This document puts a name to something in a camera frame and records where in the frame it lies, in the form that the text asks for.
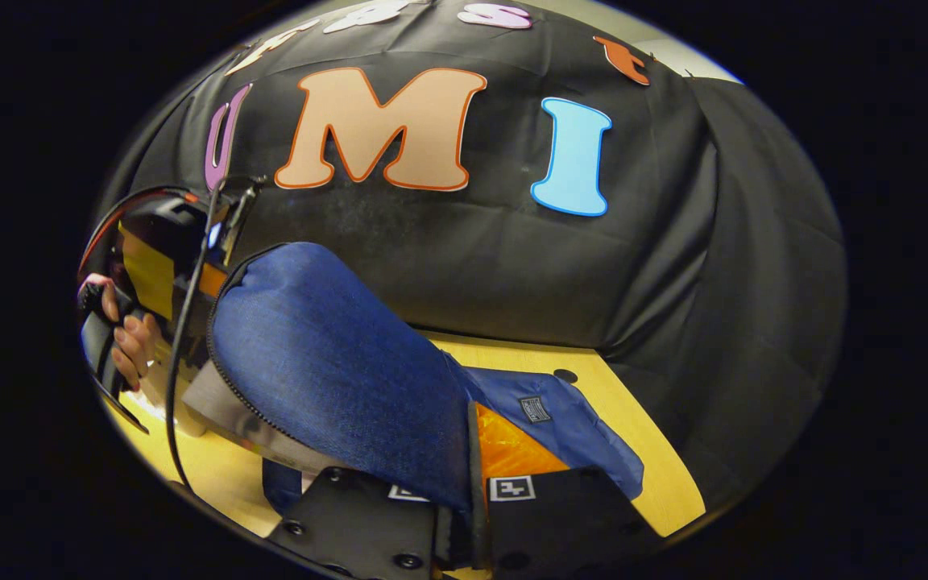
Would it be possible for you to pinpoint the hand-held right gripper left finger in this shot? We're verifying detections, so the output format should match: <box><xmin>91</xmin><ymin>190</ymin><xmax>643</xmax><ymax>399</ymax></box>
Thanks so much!
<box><xmin>265</xmin><ymin>466</ymin><xmax>477</xmax><ymax>580</ymax></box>

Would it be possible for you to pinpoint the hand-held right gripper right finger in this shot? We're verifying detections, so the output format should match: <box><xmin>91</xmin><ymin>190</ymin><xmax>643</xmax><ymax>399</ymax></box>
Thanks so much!
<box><xmin>466</xmin><ymin>400</ymin><xmax>668</xmax><ymax>580</ymax></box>

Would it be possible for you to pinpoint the blue schoolbag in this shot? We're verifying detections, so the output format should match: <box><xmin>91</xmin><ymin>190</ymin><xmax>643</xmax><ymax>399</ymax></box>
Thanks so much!
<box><xmin>206</xmin><ymin>242</ymin><xmax>646</xmax><ymax>516</ymax></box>

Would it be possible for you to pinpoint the black backdrop cloth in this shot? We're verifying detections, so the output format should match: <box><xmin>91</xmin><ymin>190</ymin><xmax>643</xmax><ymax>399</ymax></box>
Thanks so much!
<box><xmin>97</xmin><ymin>0</ymin><xmax>847</xmax><ymax>516</ymax></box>

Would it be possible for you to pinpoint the black cable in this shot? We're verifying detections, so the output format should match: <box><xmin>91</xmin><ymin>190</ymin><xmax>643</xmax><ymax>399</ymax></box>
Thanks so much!
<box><xmin>164</xmin><ymin>176</ymin><xmax>267</xmax><ymax>492</ymax></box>

